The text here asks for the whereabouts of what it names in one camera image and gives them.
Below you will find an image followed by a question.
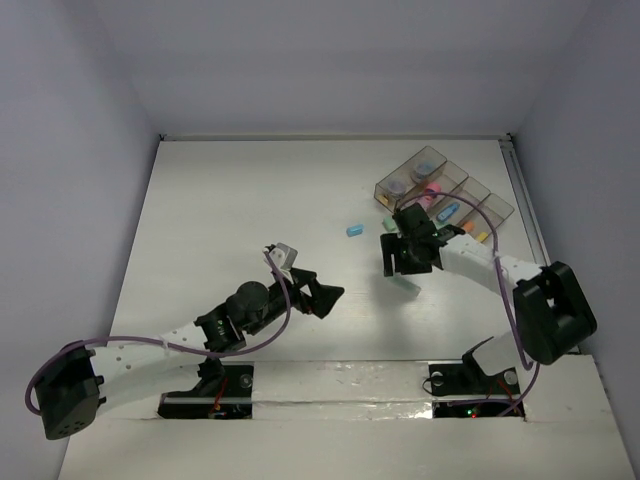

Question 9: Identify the green highlighter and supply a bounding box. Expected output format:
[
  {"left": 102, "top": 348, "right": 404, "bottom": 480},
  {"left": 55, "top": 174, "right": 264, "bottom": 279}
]
[{"left": 390, "top": 276, "right": 421, "bottom": 298}]

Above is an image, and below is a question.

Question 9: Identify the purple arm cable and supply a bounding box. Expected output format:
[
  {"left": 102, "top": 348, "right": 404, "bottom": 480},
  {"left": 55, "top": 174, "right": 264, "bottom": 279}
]
[
  {"left": 394, "top": 193, "right": 542, "bottom": 417},
  {"left": 24, "top": 252, "right": 294, "bottom": 416}
]

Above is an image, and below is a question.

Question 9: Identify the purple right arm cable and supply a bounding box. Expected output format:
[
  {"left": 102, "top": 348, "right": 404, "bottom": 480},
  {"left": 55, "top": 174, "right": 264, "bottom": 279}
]
[{"left": 394, "top": 193, "right": 542, "bottom": 417}]

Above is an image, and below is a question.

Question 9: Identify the green highlighter cap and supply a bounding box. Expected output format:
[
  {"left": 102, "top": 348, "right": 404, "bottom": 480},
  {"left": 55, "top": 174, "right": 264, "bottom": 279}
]
[{"left": 382, "top": 216, "right": 397, "bottom": 232}]

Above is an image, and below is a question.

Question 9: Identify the paper clip jar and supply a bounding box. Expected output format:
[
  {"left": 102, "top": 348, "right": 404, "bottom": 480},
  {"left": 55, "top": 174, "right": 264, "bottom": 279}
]
[
  {"left": 410, "top": 161, "right": 434, "bottom": 183},
  {"left": 387, "top": 179, "right": 407, "bottom": 198}
]

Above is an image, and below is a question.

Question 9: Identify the clear four-compartment organizer tray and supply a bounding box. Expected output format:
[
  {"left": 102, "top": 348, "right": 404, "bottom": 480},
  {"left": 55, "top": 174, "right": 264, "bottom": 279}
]
[{"left": 374, "top": 146, "right": 515, "bottom": 243}]

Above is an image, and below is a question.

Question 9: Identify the pink cap glue bottle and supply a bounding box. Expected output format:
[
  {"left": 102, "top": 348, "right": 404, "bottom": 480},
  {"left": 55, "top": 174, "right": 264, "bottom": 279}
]
[{"left": 417, "top": 182, "right": 441, "bottom": 210}]

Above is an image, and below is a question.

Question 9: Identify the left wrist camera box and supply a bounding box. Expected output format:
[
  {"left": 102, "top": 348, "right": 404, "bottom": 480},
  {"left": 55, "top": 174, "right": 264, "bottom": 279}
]
[{"left": 263, "top": 243, "right": 298, "bottom": 282}]

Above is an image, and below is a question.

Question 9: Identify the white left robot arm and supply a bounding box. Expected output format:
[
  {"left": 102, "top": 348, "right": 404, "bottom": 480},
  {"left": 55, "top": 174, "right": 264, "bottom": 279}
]
[{"left": 25, "top": 268, "right": 345, "bottom": 440}]

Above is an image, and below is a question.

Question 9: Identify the blue correction tape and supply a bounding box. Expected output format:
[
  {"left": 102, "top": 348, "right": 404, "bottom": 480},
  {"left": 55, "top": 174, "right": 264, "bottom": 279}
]
[{"left": 436, "top": 202, "right": 460, "bottom": 223}]

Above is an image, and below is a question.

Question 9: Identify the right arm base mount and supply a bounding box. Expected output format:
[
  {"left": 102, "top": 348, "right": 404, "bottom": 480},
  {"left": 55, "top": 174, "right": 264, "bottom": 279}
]
[{"left": 421, "top": 337, "right": 526, "bottom": 419}]

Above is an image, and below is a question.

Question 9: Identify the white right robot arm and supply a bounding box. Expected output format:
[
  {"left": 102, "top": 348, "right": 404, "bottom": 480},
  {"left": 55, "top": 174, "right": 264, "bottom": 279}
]
[{"left": 380, "top": 205, "right": 597, "bottom": 392}]

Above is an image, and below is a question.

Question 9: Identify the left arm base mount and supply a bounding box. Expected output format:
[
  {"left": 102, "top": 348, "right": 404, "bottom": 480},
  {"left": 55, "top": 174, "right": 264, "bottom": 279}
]
[{"left": 157, "top": 360, "right": 254, "bottom": 420}]

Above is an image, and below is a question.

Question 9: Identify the blue highlighter cap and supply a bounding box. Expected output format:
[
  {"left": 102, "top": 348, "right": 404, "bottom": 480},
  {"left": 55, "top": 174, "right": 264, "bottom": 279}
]
[{"left": 346, "top": 224, "right": 364, "bottom": 237}]

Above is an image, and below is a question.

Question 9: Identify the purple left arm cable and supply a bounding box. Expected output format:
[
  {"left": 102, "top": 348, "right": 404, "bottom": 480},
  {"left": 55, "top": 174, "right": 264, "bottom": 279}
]
[{"left": 24, "top": 252, "right": 294, "bottom": 416}]

